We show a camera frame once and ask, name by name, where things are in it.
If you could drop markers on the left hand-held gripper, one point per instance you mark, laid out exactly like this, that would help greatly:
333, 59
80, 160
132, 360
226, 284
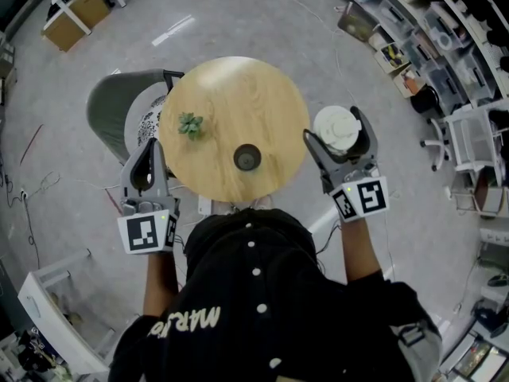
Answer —
141, 233

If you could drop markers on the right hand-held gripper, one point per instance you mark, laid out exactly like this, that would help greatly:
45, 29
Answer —
370, 197

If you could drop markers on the white lidded cup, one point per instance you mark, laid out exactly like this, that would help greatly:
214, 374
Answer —
336, 127

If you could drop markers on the white paper cup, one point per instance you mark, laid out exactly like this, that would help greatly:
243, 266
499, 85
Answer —
247, 157

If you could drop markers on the person's left forearm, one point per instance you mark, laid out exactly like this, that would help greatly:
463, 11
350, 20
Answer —
161, 285

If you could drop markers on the person's right forearm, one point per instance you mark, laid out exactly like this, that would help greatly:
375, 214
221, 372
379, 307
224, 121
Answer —
360, 253

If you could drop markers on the grey shoulder pack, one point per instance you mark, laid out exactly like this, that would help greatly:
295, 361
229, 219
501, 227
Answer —
417, 348

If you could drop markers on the dark bin with produce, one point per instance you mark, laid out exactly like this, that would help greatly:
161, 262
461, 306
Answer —
356, 22

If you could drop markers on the black white patterned cushion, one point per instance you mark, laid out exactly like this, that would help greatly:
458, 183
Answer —
147, 125

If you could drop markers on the small potted green plant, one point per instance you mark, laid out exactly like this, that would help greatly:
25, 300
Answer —
191, 125

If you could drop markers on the grey shell chair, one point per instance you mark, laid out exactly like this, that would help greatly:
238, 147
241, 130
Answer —
107, 110

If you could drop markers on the black round bin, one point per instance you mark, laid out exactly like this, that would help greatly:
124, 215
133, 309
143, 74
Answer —
426, 101

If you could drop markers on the cardboard box with orange item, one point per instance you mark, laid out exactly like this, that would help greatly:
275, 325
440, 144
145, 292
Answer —
409, 80

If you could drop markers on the person's right white shoe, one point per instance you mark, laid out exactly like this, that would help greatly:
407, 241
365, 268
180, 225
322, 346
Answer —
263, 202

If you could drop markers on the cardboard box with yellow items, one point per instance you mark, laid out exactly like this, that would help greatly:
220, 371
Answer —
393, 56

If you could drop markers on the round wooden side table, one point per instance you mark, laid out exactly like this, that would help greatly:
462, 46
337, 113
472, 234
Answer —
246, 102

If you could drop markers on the white mesh office chair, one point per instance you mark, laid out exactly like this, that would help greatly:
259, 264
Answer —
473, 141

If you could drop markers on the brown cardboard box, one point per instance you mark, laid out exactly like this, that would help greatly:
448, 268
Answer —
63, 34
91, 6

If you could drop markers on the white metal rack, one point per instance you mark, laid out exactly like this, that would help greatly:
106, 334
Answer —
43, 313

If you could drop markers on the white storage shelving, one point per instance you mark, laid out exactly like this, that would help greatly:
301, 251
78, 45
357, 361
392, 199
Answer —
457, 22

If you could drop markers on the person's black buttoned shirt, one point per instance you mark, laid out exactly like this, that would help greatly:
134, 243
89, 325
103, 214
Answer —
258, 313

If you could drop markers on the white office desk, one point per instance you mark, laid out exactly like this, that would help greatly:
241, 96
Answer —
59, 1

